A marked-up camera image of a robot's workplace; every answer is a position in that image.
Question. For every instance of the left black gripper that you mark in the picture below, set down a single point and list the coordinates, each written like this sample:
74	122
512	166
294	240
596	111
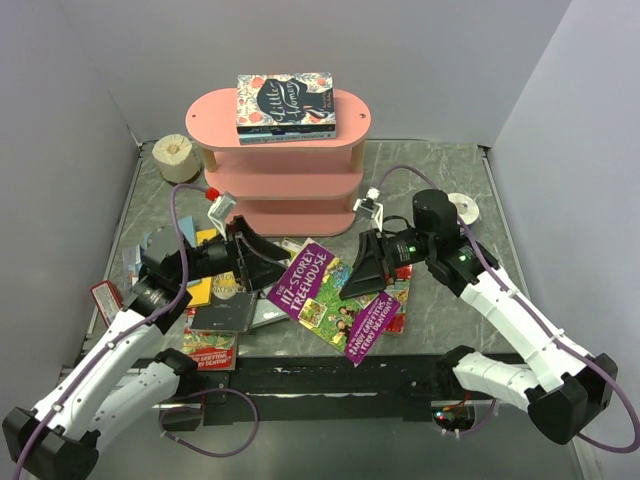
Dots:
264	267

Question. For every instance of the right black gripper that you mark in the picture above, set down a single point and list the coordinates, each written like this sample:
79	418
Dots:
368	272

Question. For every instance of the purple 117-Storey Treehouse book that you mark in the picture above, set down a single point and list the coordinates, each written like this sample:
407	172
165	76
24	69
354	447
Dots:
309	293

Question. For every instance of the blue 143-Storey Treehouse book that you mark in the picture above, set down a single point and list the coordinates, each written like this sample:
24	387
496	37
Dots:
283	137

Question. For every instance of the Little Women book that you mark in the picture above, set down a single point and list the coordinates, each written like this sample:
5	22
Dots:
283	103

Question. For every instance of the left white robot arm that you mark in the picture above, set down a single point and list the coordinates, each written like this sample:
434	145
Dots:
62	436

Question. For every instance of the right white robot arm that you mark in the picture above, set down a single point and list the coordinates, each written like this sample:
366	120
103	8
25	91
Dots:
561	386

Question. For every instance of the red Storey Treehouse book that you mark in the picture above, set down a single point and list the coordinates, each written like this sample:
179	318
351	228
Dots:
400	291

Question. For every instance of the green book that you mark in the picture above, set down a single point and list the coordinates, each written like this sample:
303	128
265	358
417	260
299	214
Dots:
294	247

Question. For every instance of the black Moon and Sixpence book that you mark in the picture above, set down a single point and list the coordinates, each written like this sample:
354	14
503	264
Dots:
231	309

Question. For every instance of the grey book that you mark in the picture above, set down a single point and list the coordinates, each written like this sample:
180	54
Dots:
266	313

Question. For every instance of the yellow book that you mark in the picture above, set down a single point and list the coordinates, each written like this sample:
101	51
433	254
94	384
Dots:
200	291

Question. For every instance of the light blue book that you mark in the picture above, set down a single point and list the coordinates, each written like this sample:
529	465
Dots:
187	228

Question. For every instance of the pink three-tier shelf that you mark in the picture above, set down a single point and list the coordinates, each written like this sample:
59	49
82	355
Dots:
295	189

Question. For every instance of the red Treehouse book at edge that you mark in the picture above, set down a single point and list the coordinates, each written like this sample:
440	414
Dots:
212	351

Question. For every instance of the blue wrapped tissue roll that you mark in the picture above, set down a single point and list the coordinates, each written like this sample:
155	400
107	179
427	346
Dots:
467	208

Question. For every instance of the small blue white box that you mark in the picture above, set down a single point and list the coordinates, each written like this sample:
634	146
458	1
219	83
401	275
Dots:
132	263

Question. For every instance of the black base bar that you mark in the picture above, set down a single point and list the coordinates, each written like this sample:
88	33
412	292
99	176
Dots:
282	388

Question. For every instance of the white toilet paper roll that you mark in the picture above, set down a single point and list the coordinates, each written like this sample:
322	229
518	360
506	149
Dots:
176	159

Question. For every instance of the small red box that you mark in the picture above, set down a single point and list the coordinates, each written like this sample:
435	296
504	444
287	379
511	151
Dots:
108	301

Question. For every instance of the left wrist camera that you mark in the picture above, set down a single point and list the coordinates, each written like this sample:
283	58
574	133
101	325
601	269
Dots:
220	209

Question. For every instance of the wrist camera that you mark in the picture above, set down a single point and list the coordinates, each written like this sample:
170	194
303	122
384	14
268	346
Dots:
370	208
220	209

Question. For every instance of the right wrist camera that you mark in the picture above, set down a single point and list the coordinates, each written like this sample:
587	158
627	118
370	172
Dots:
370	208

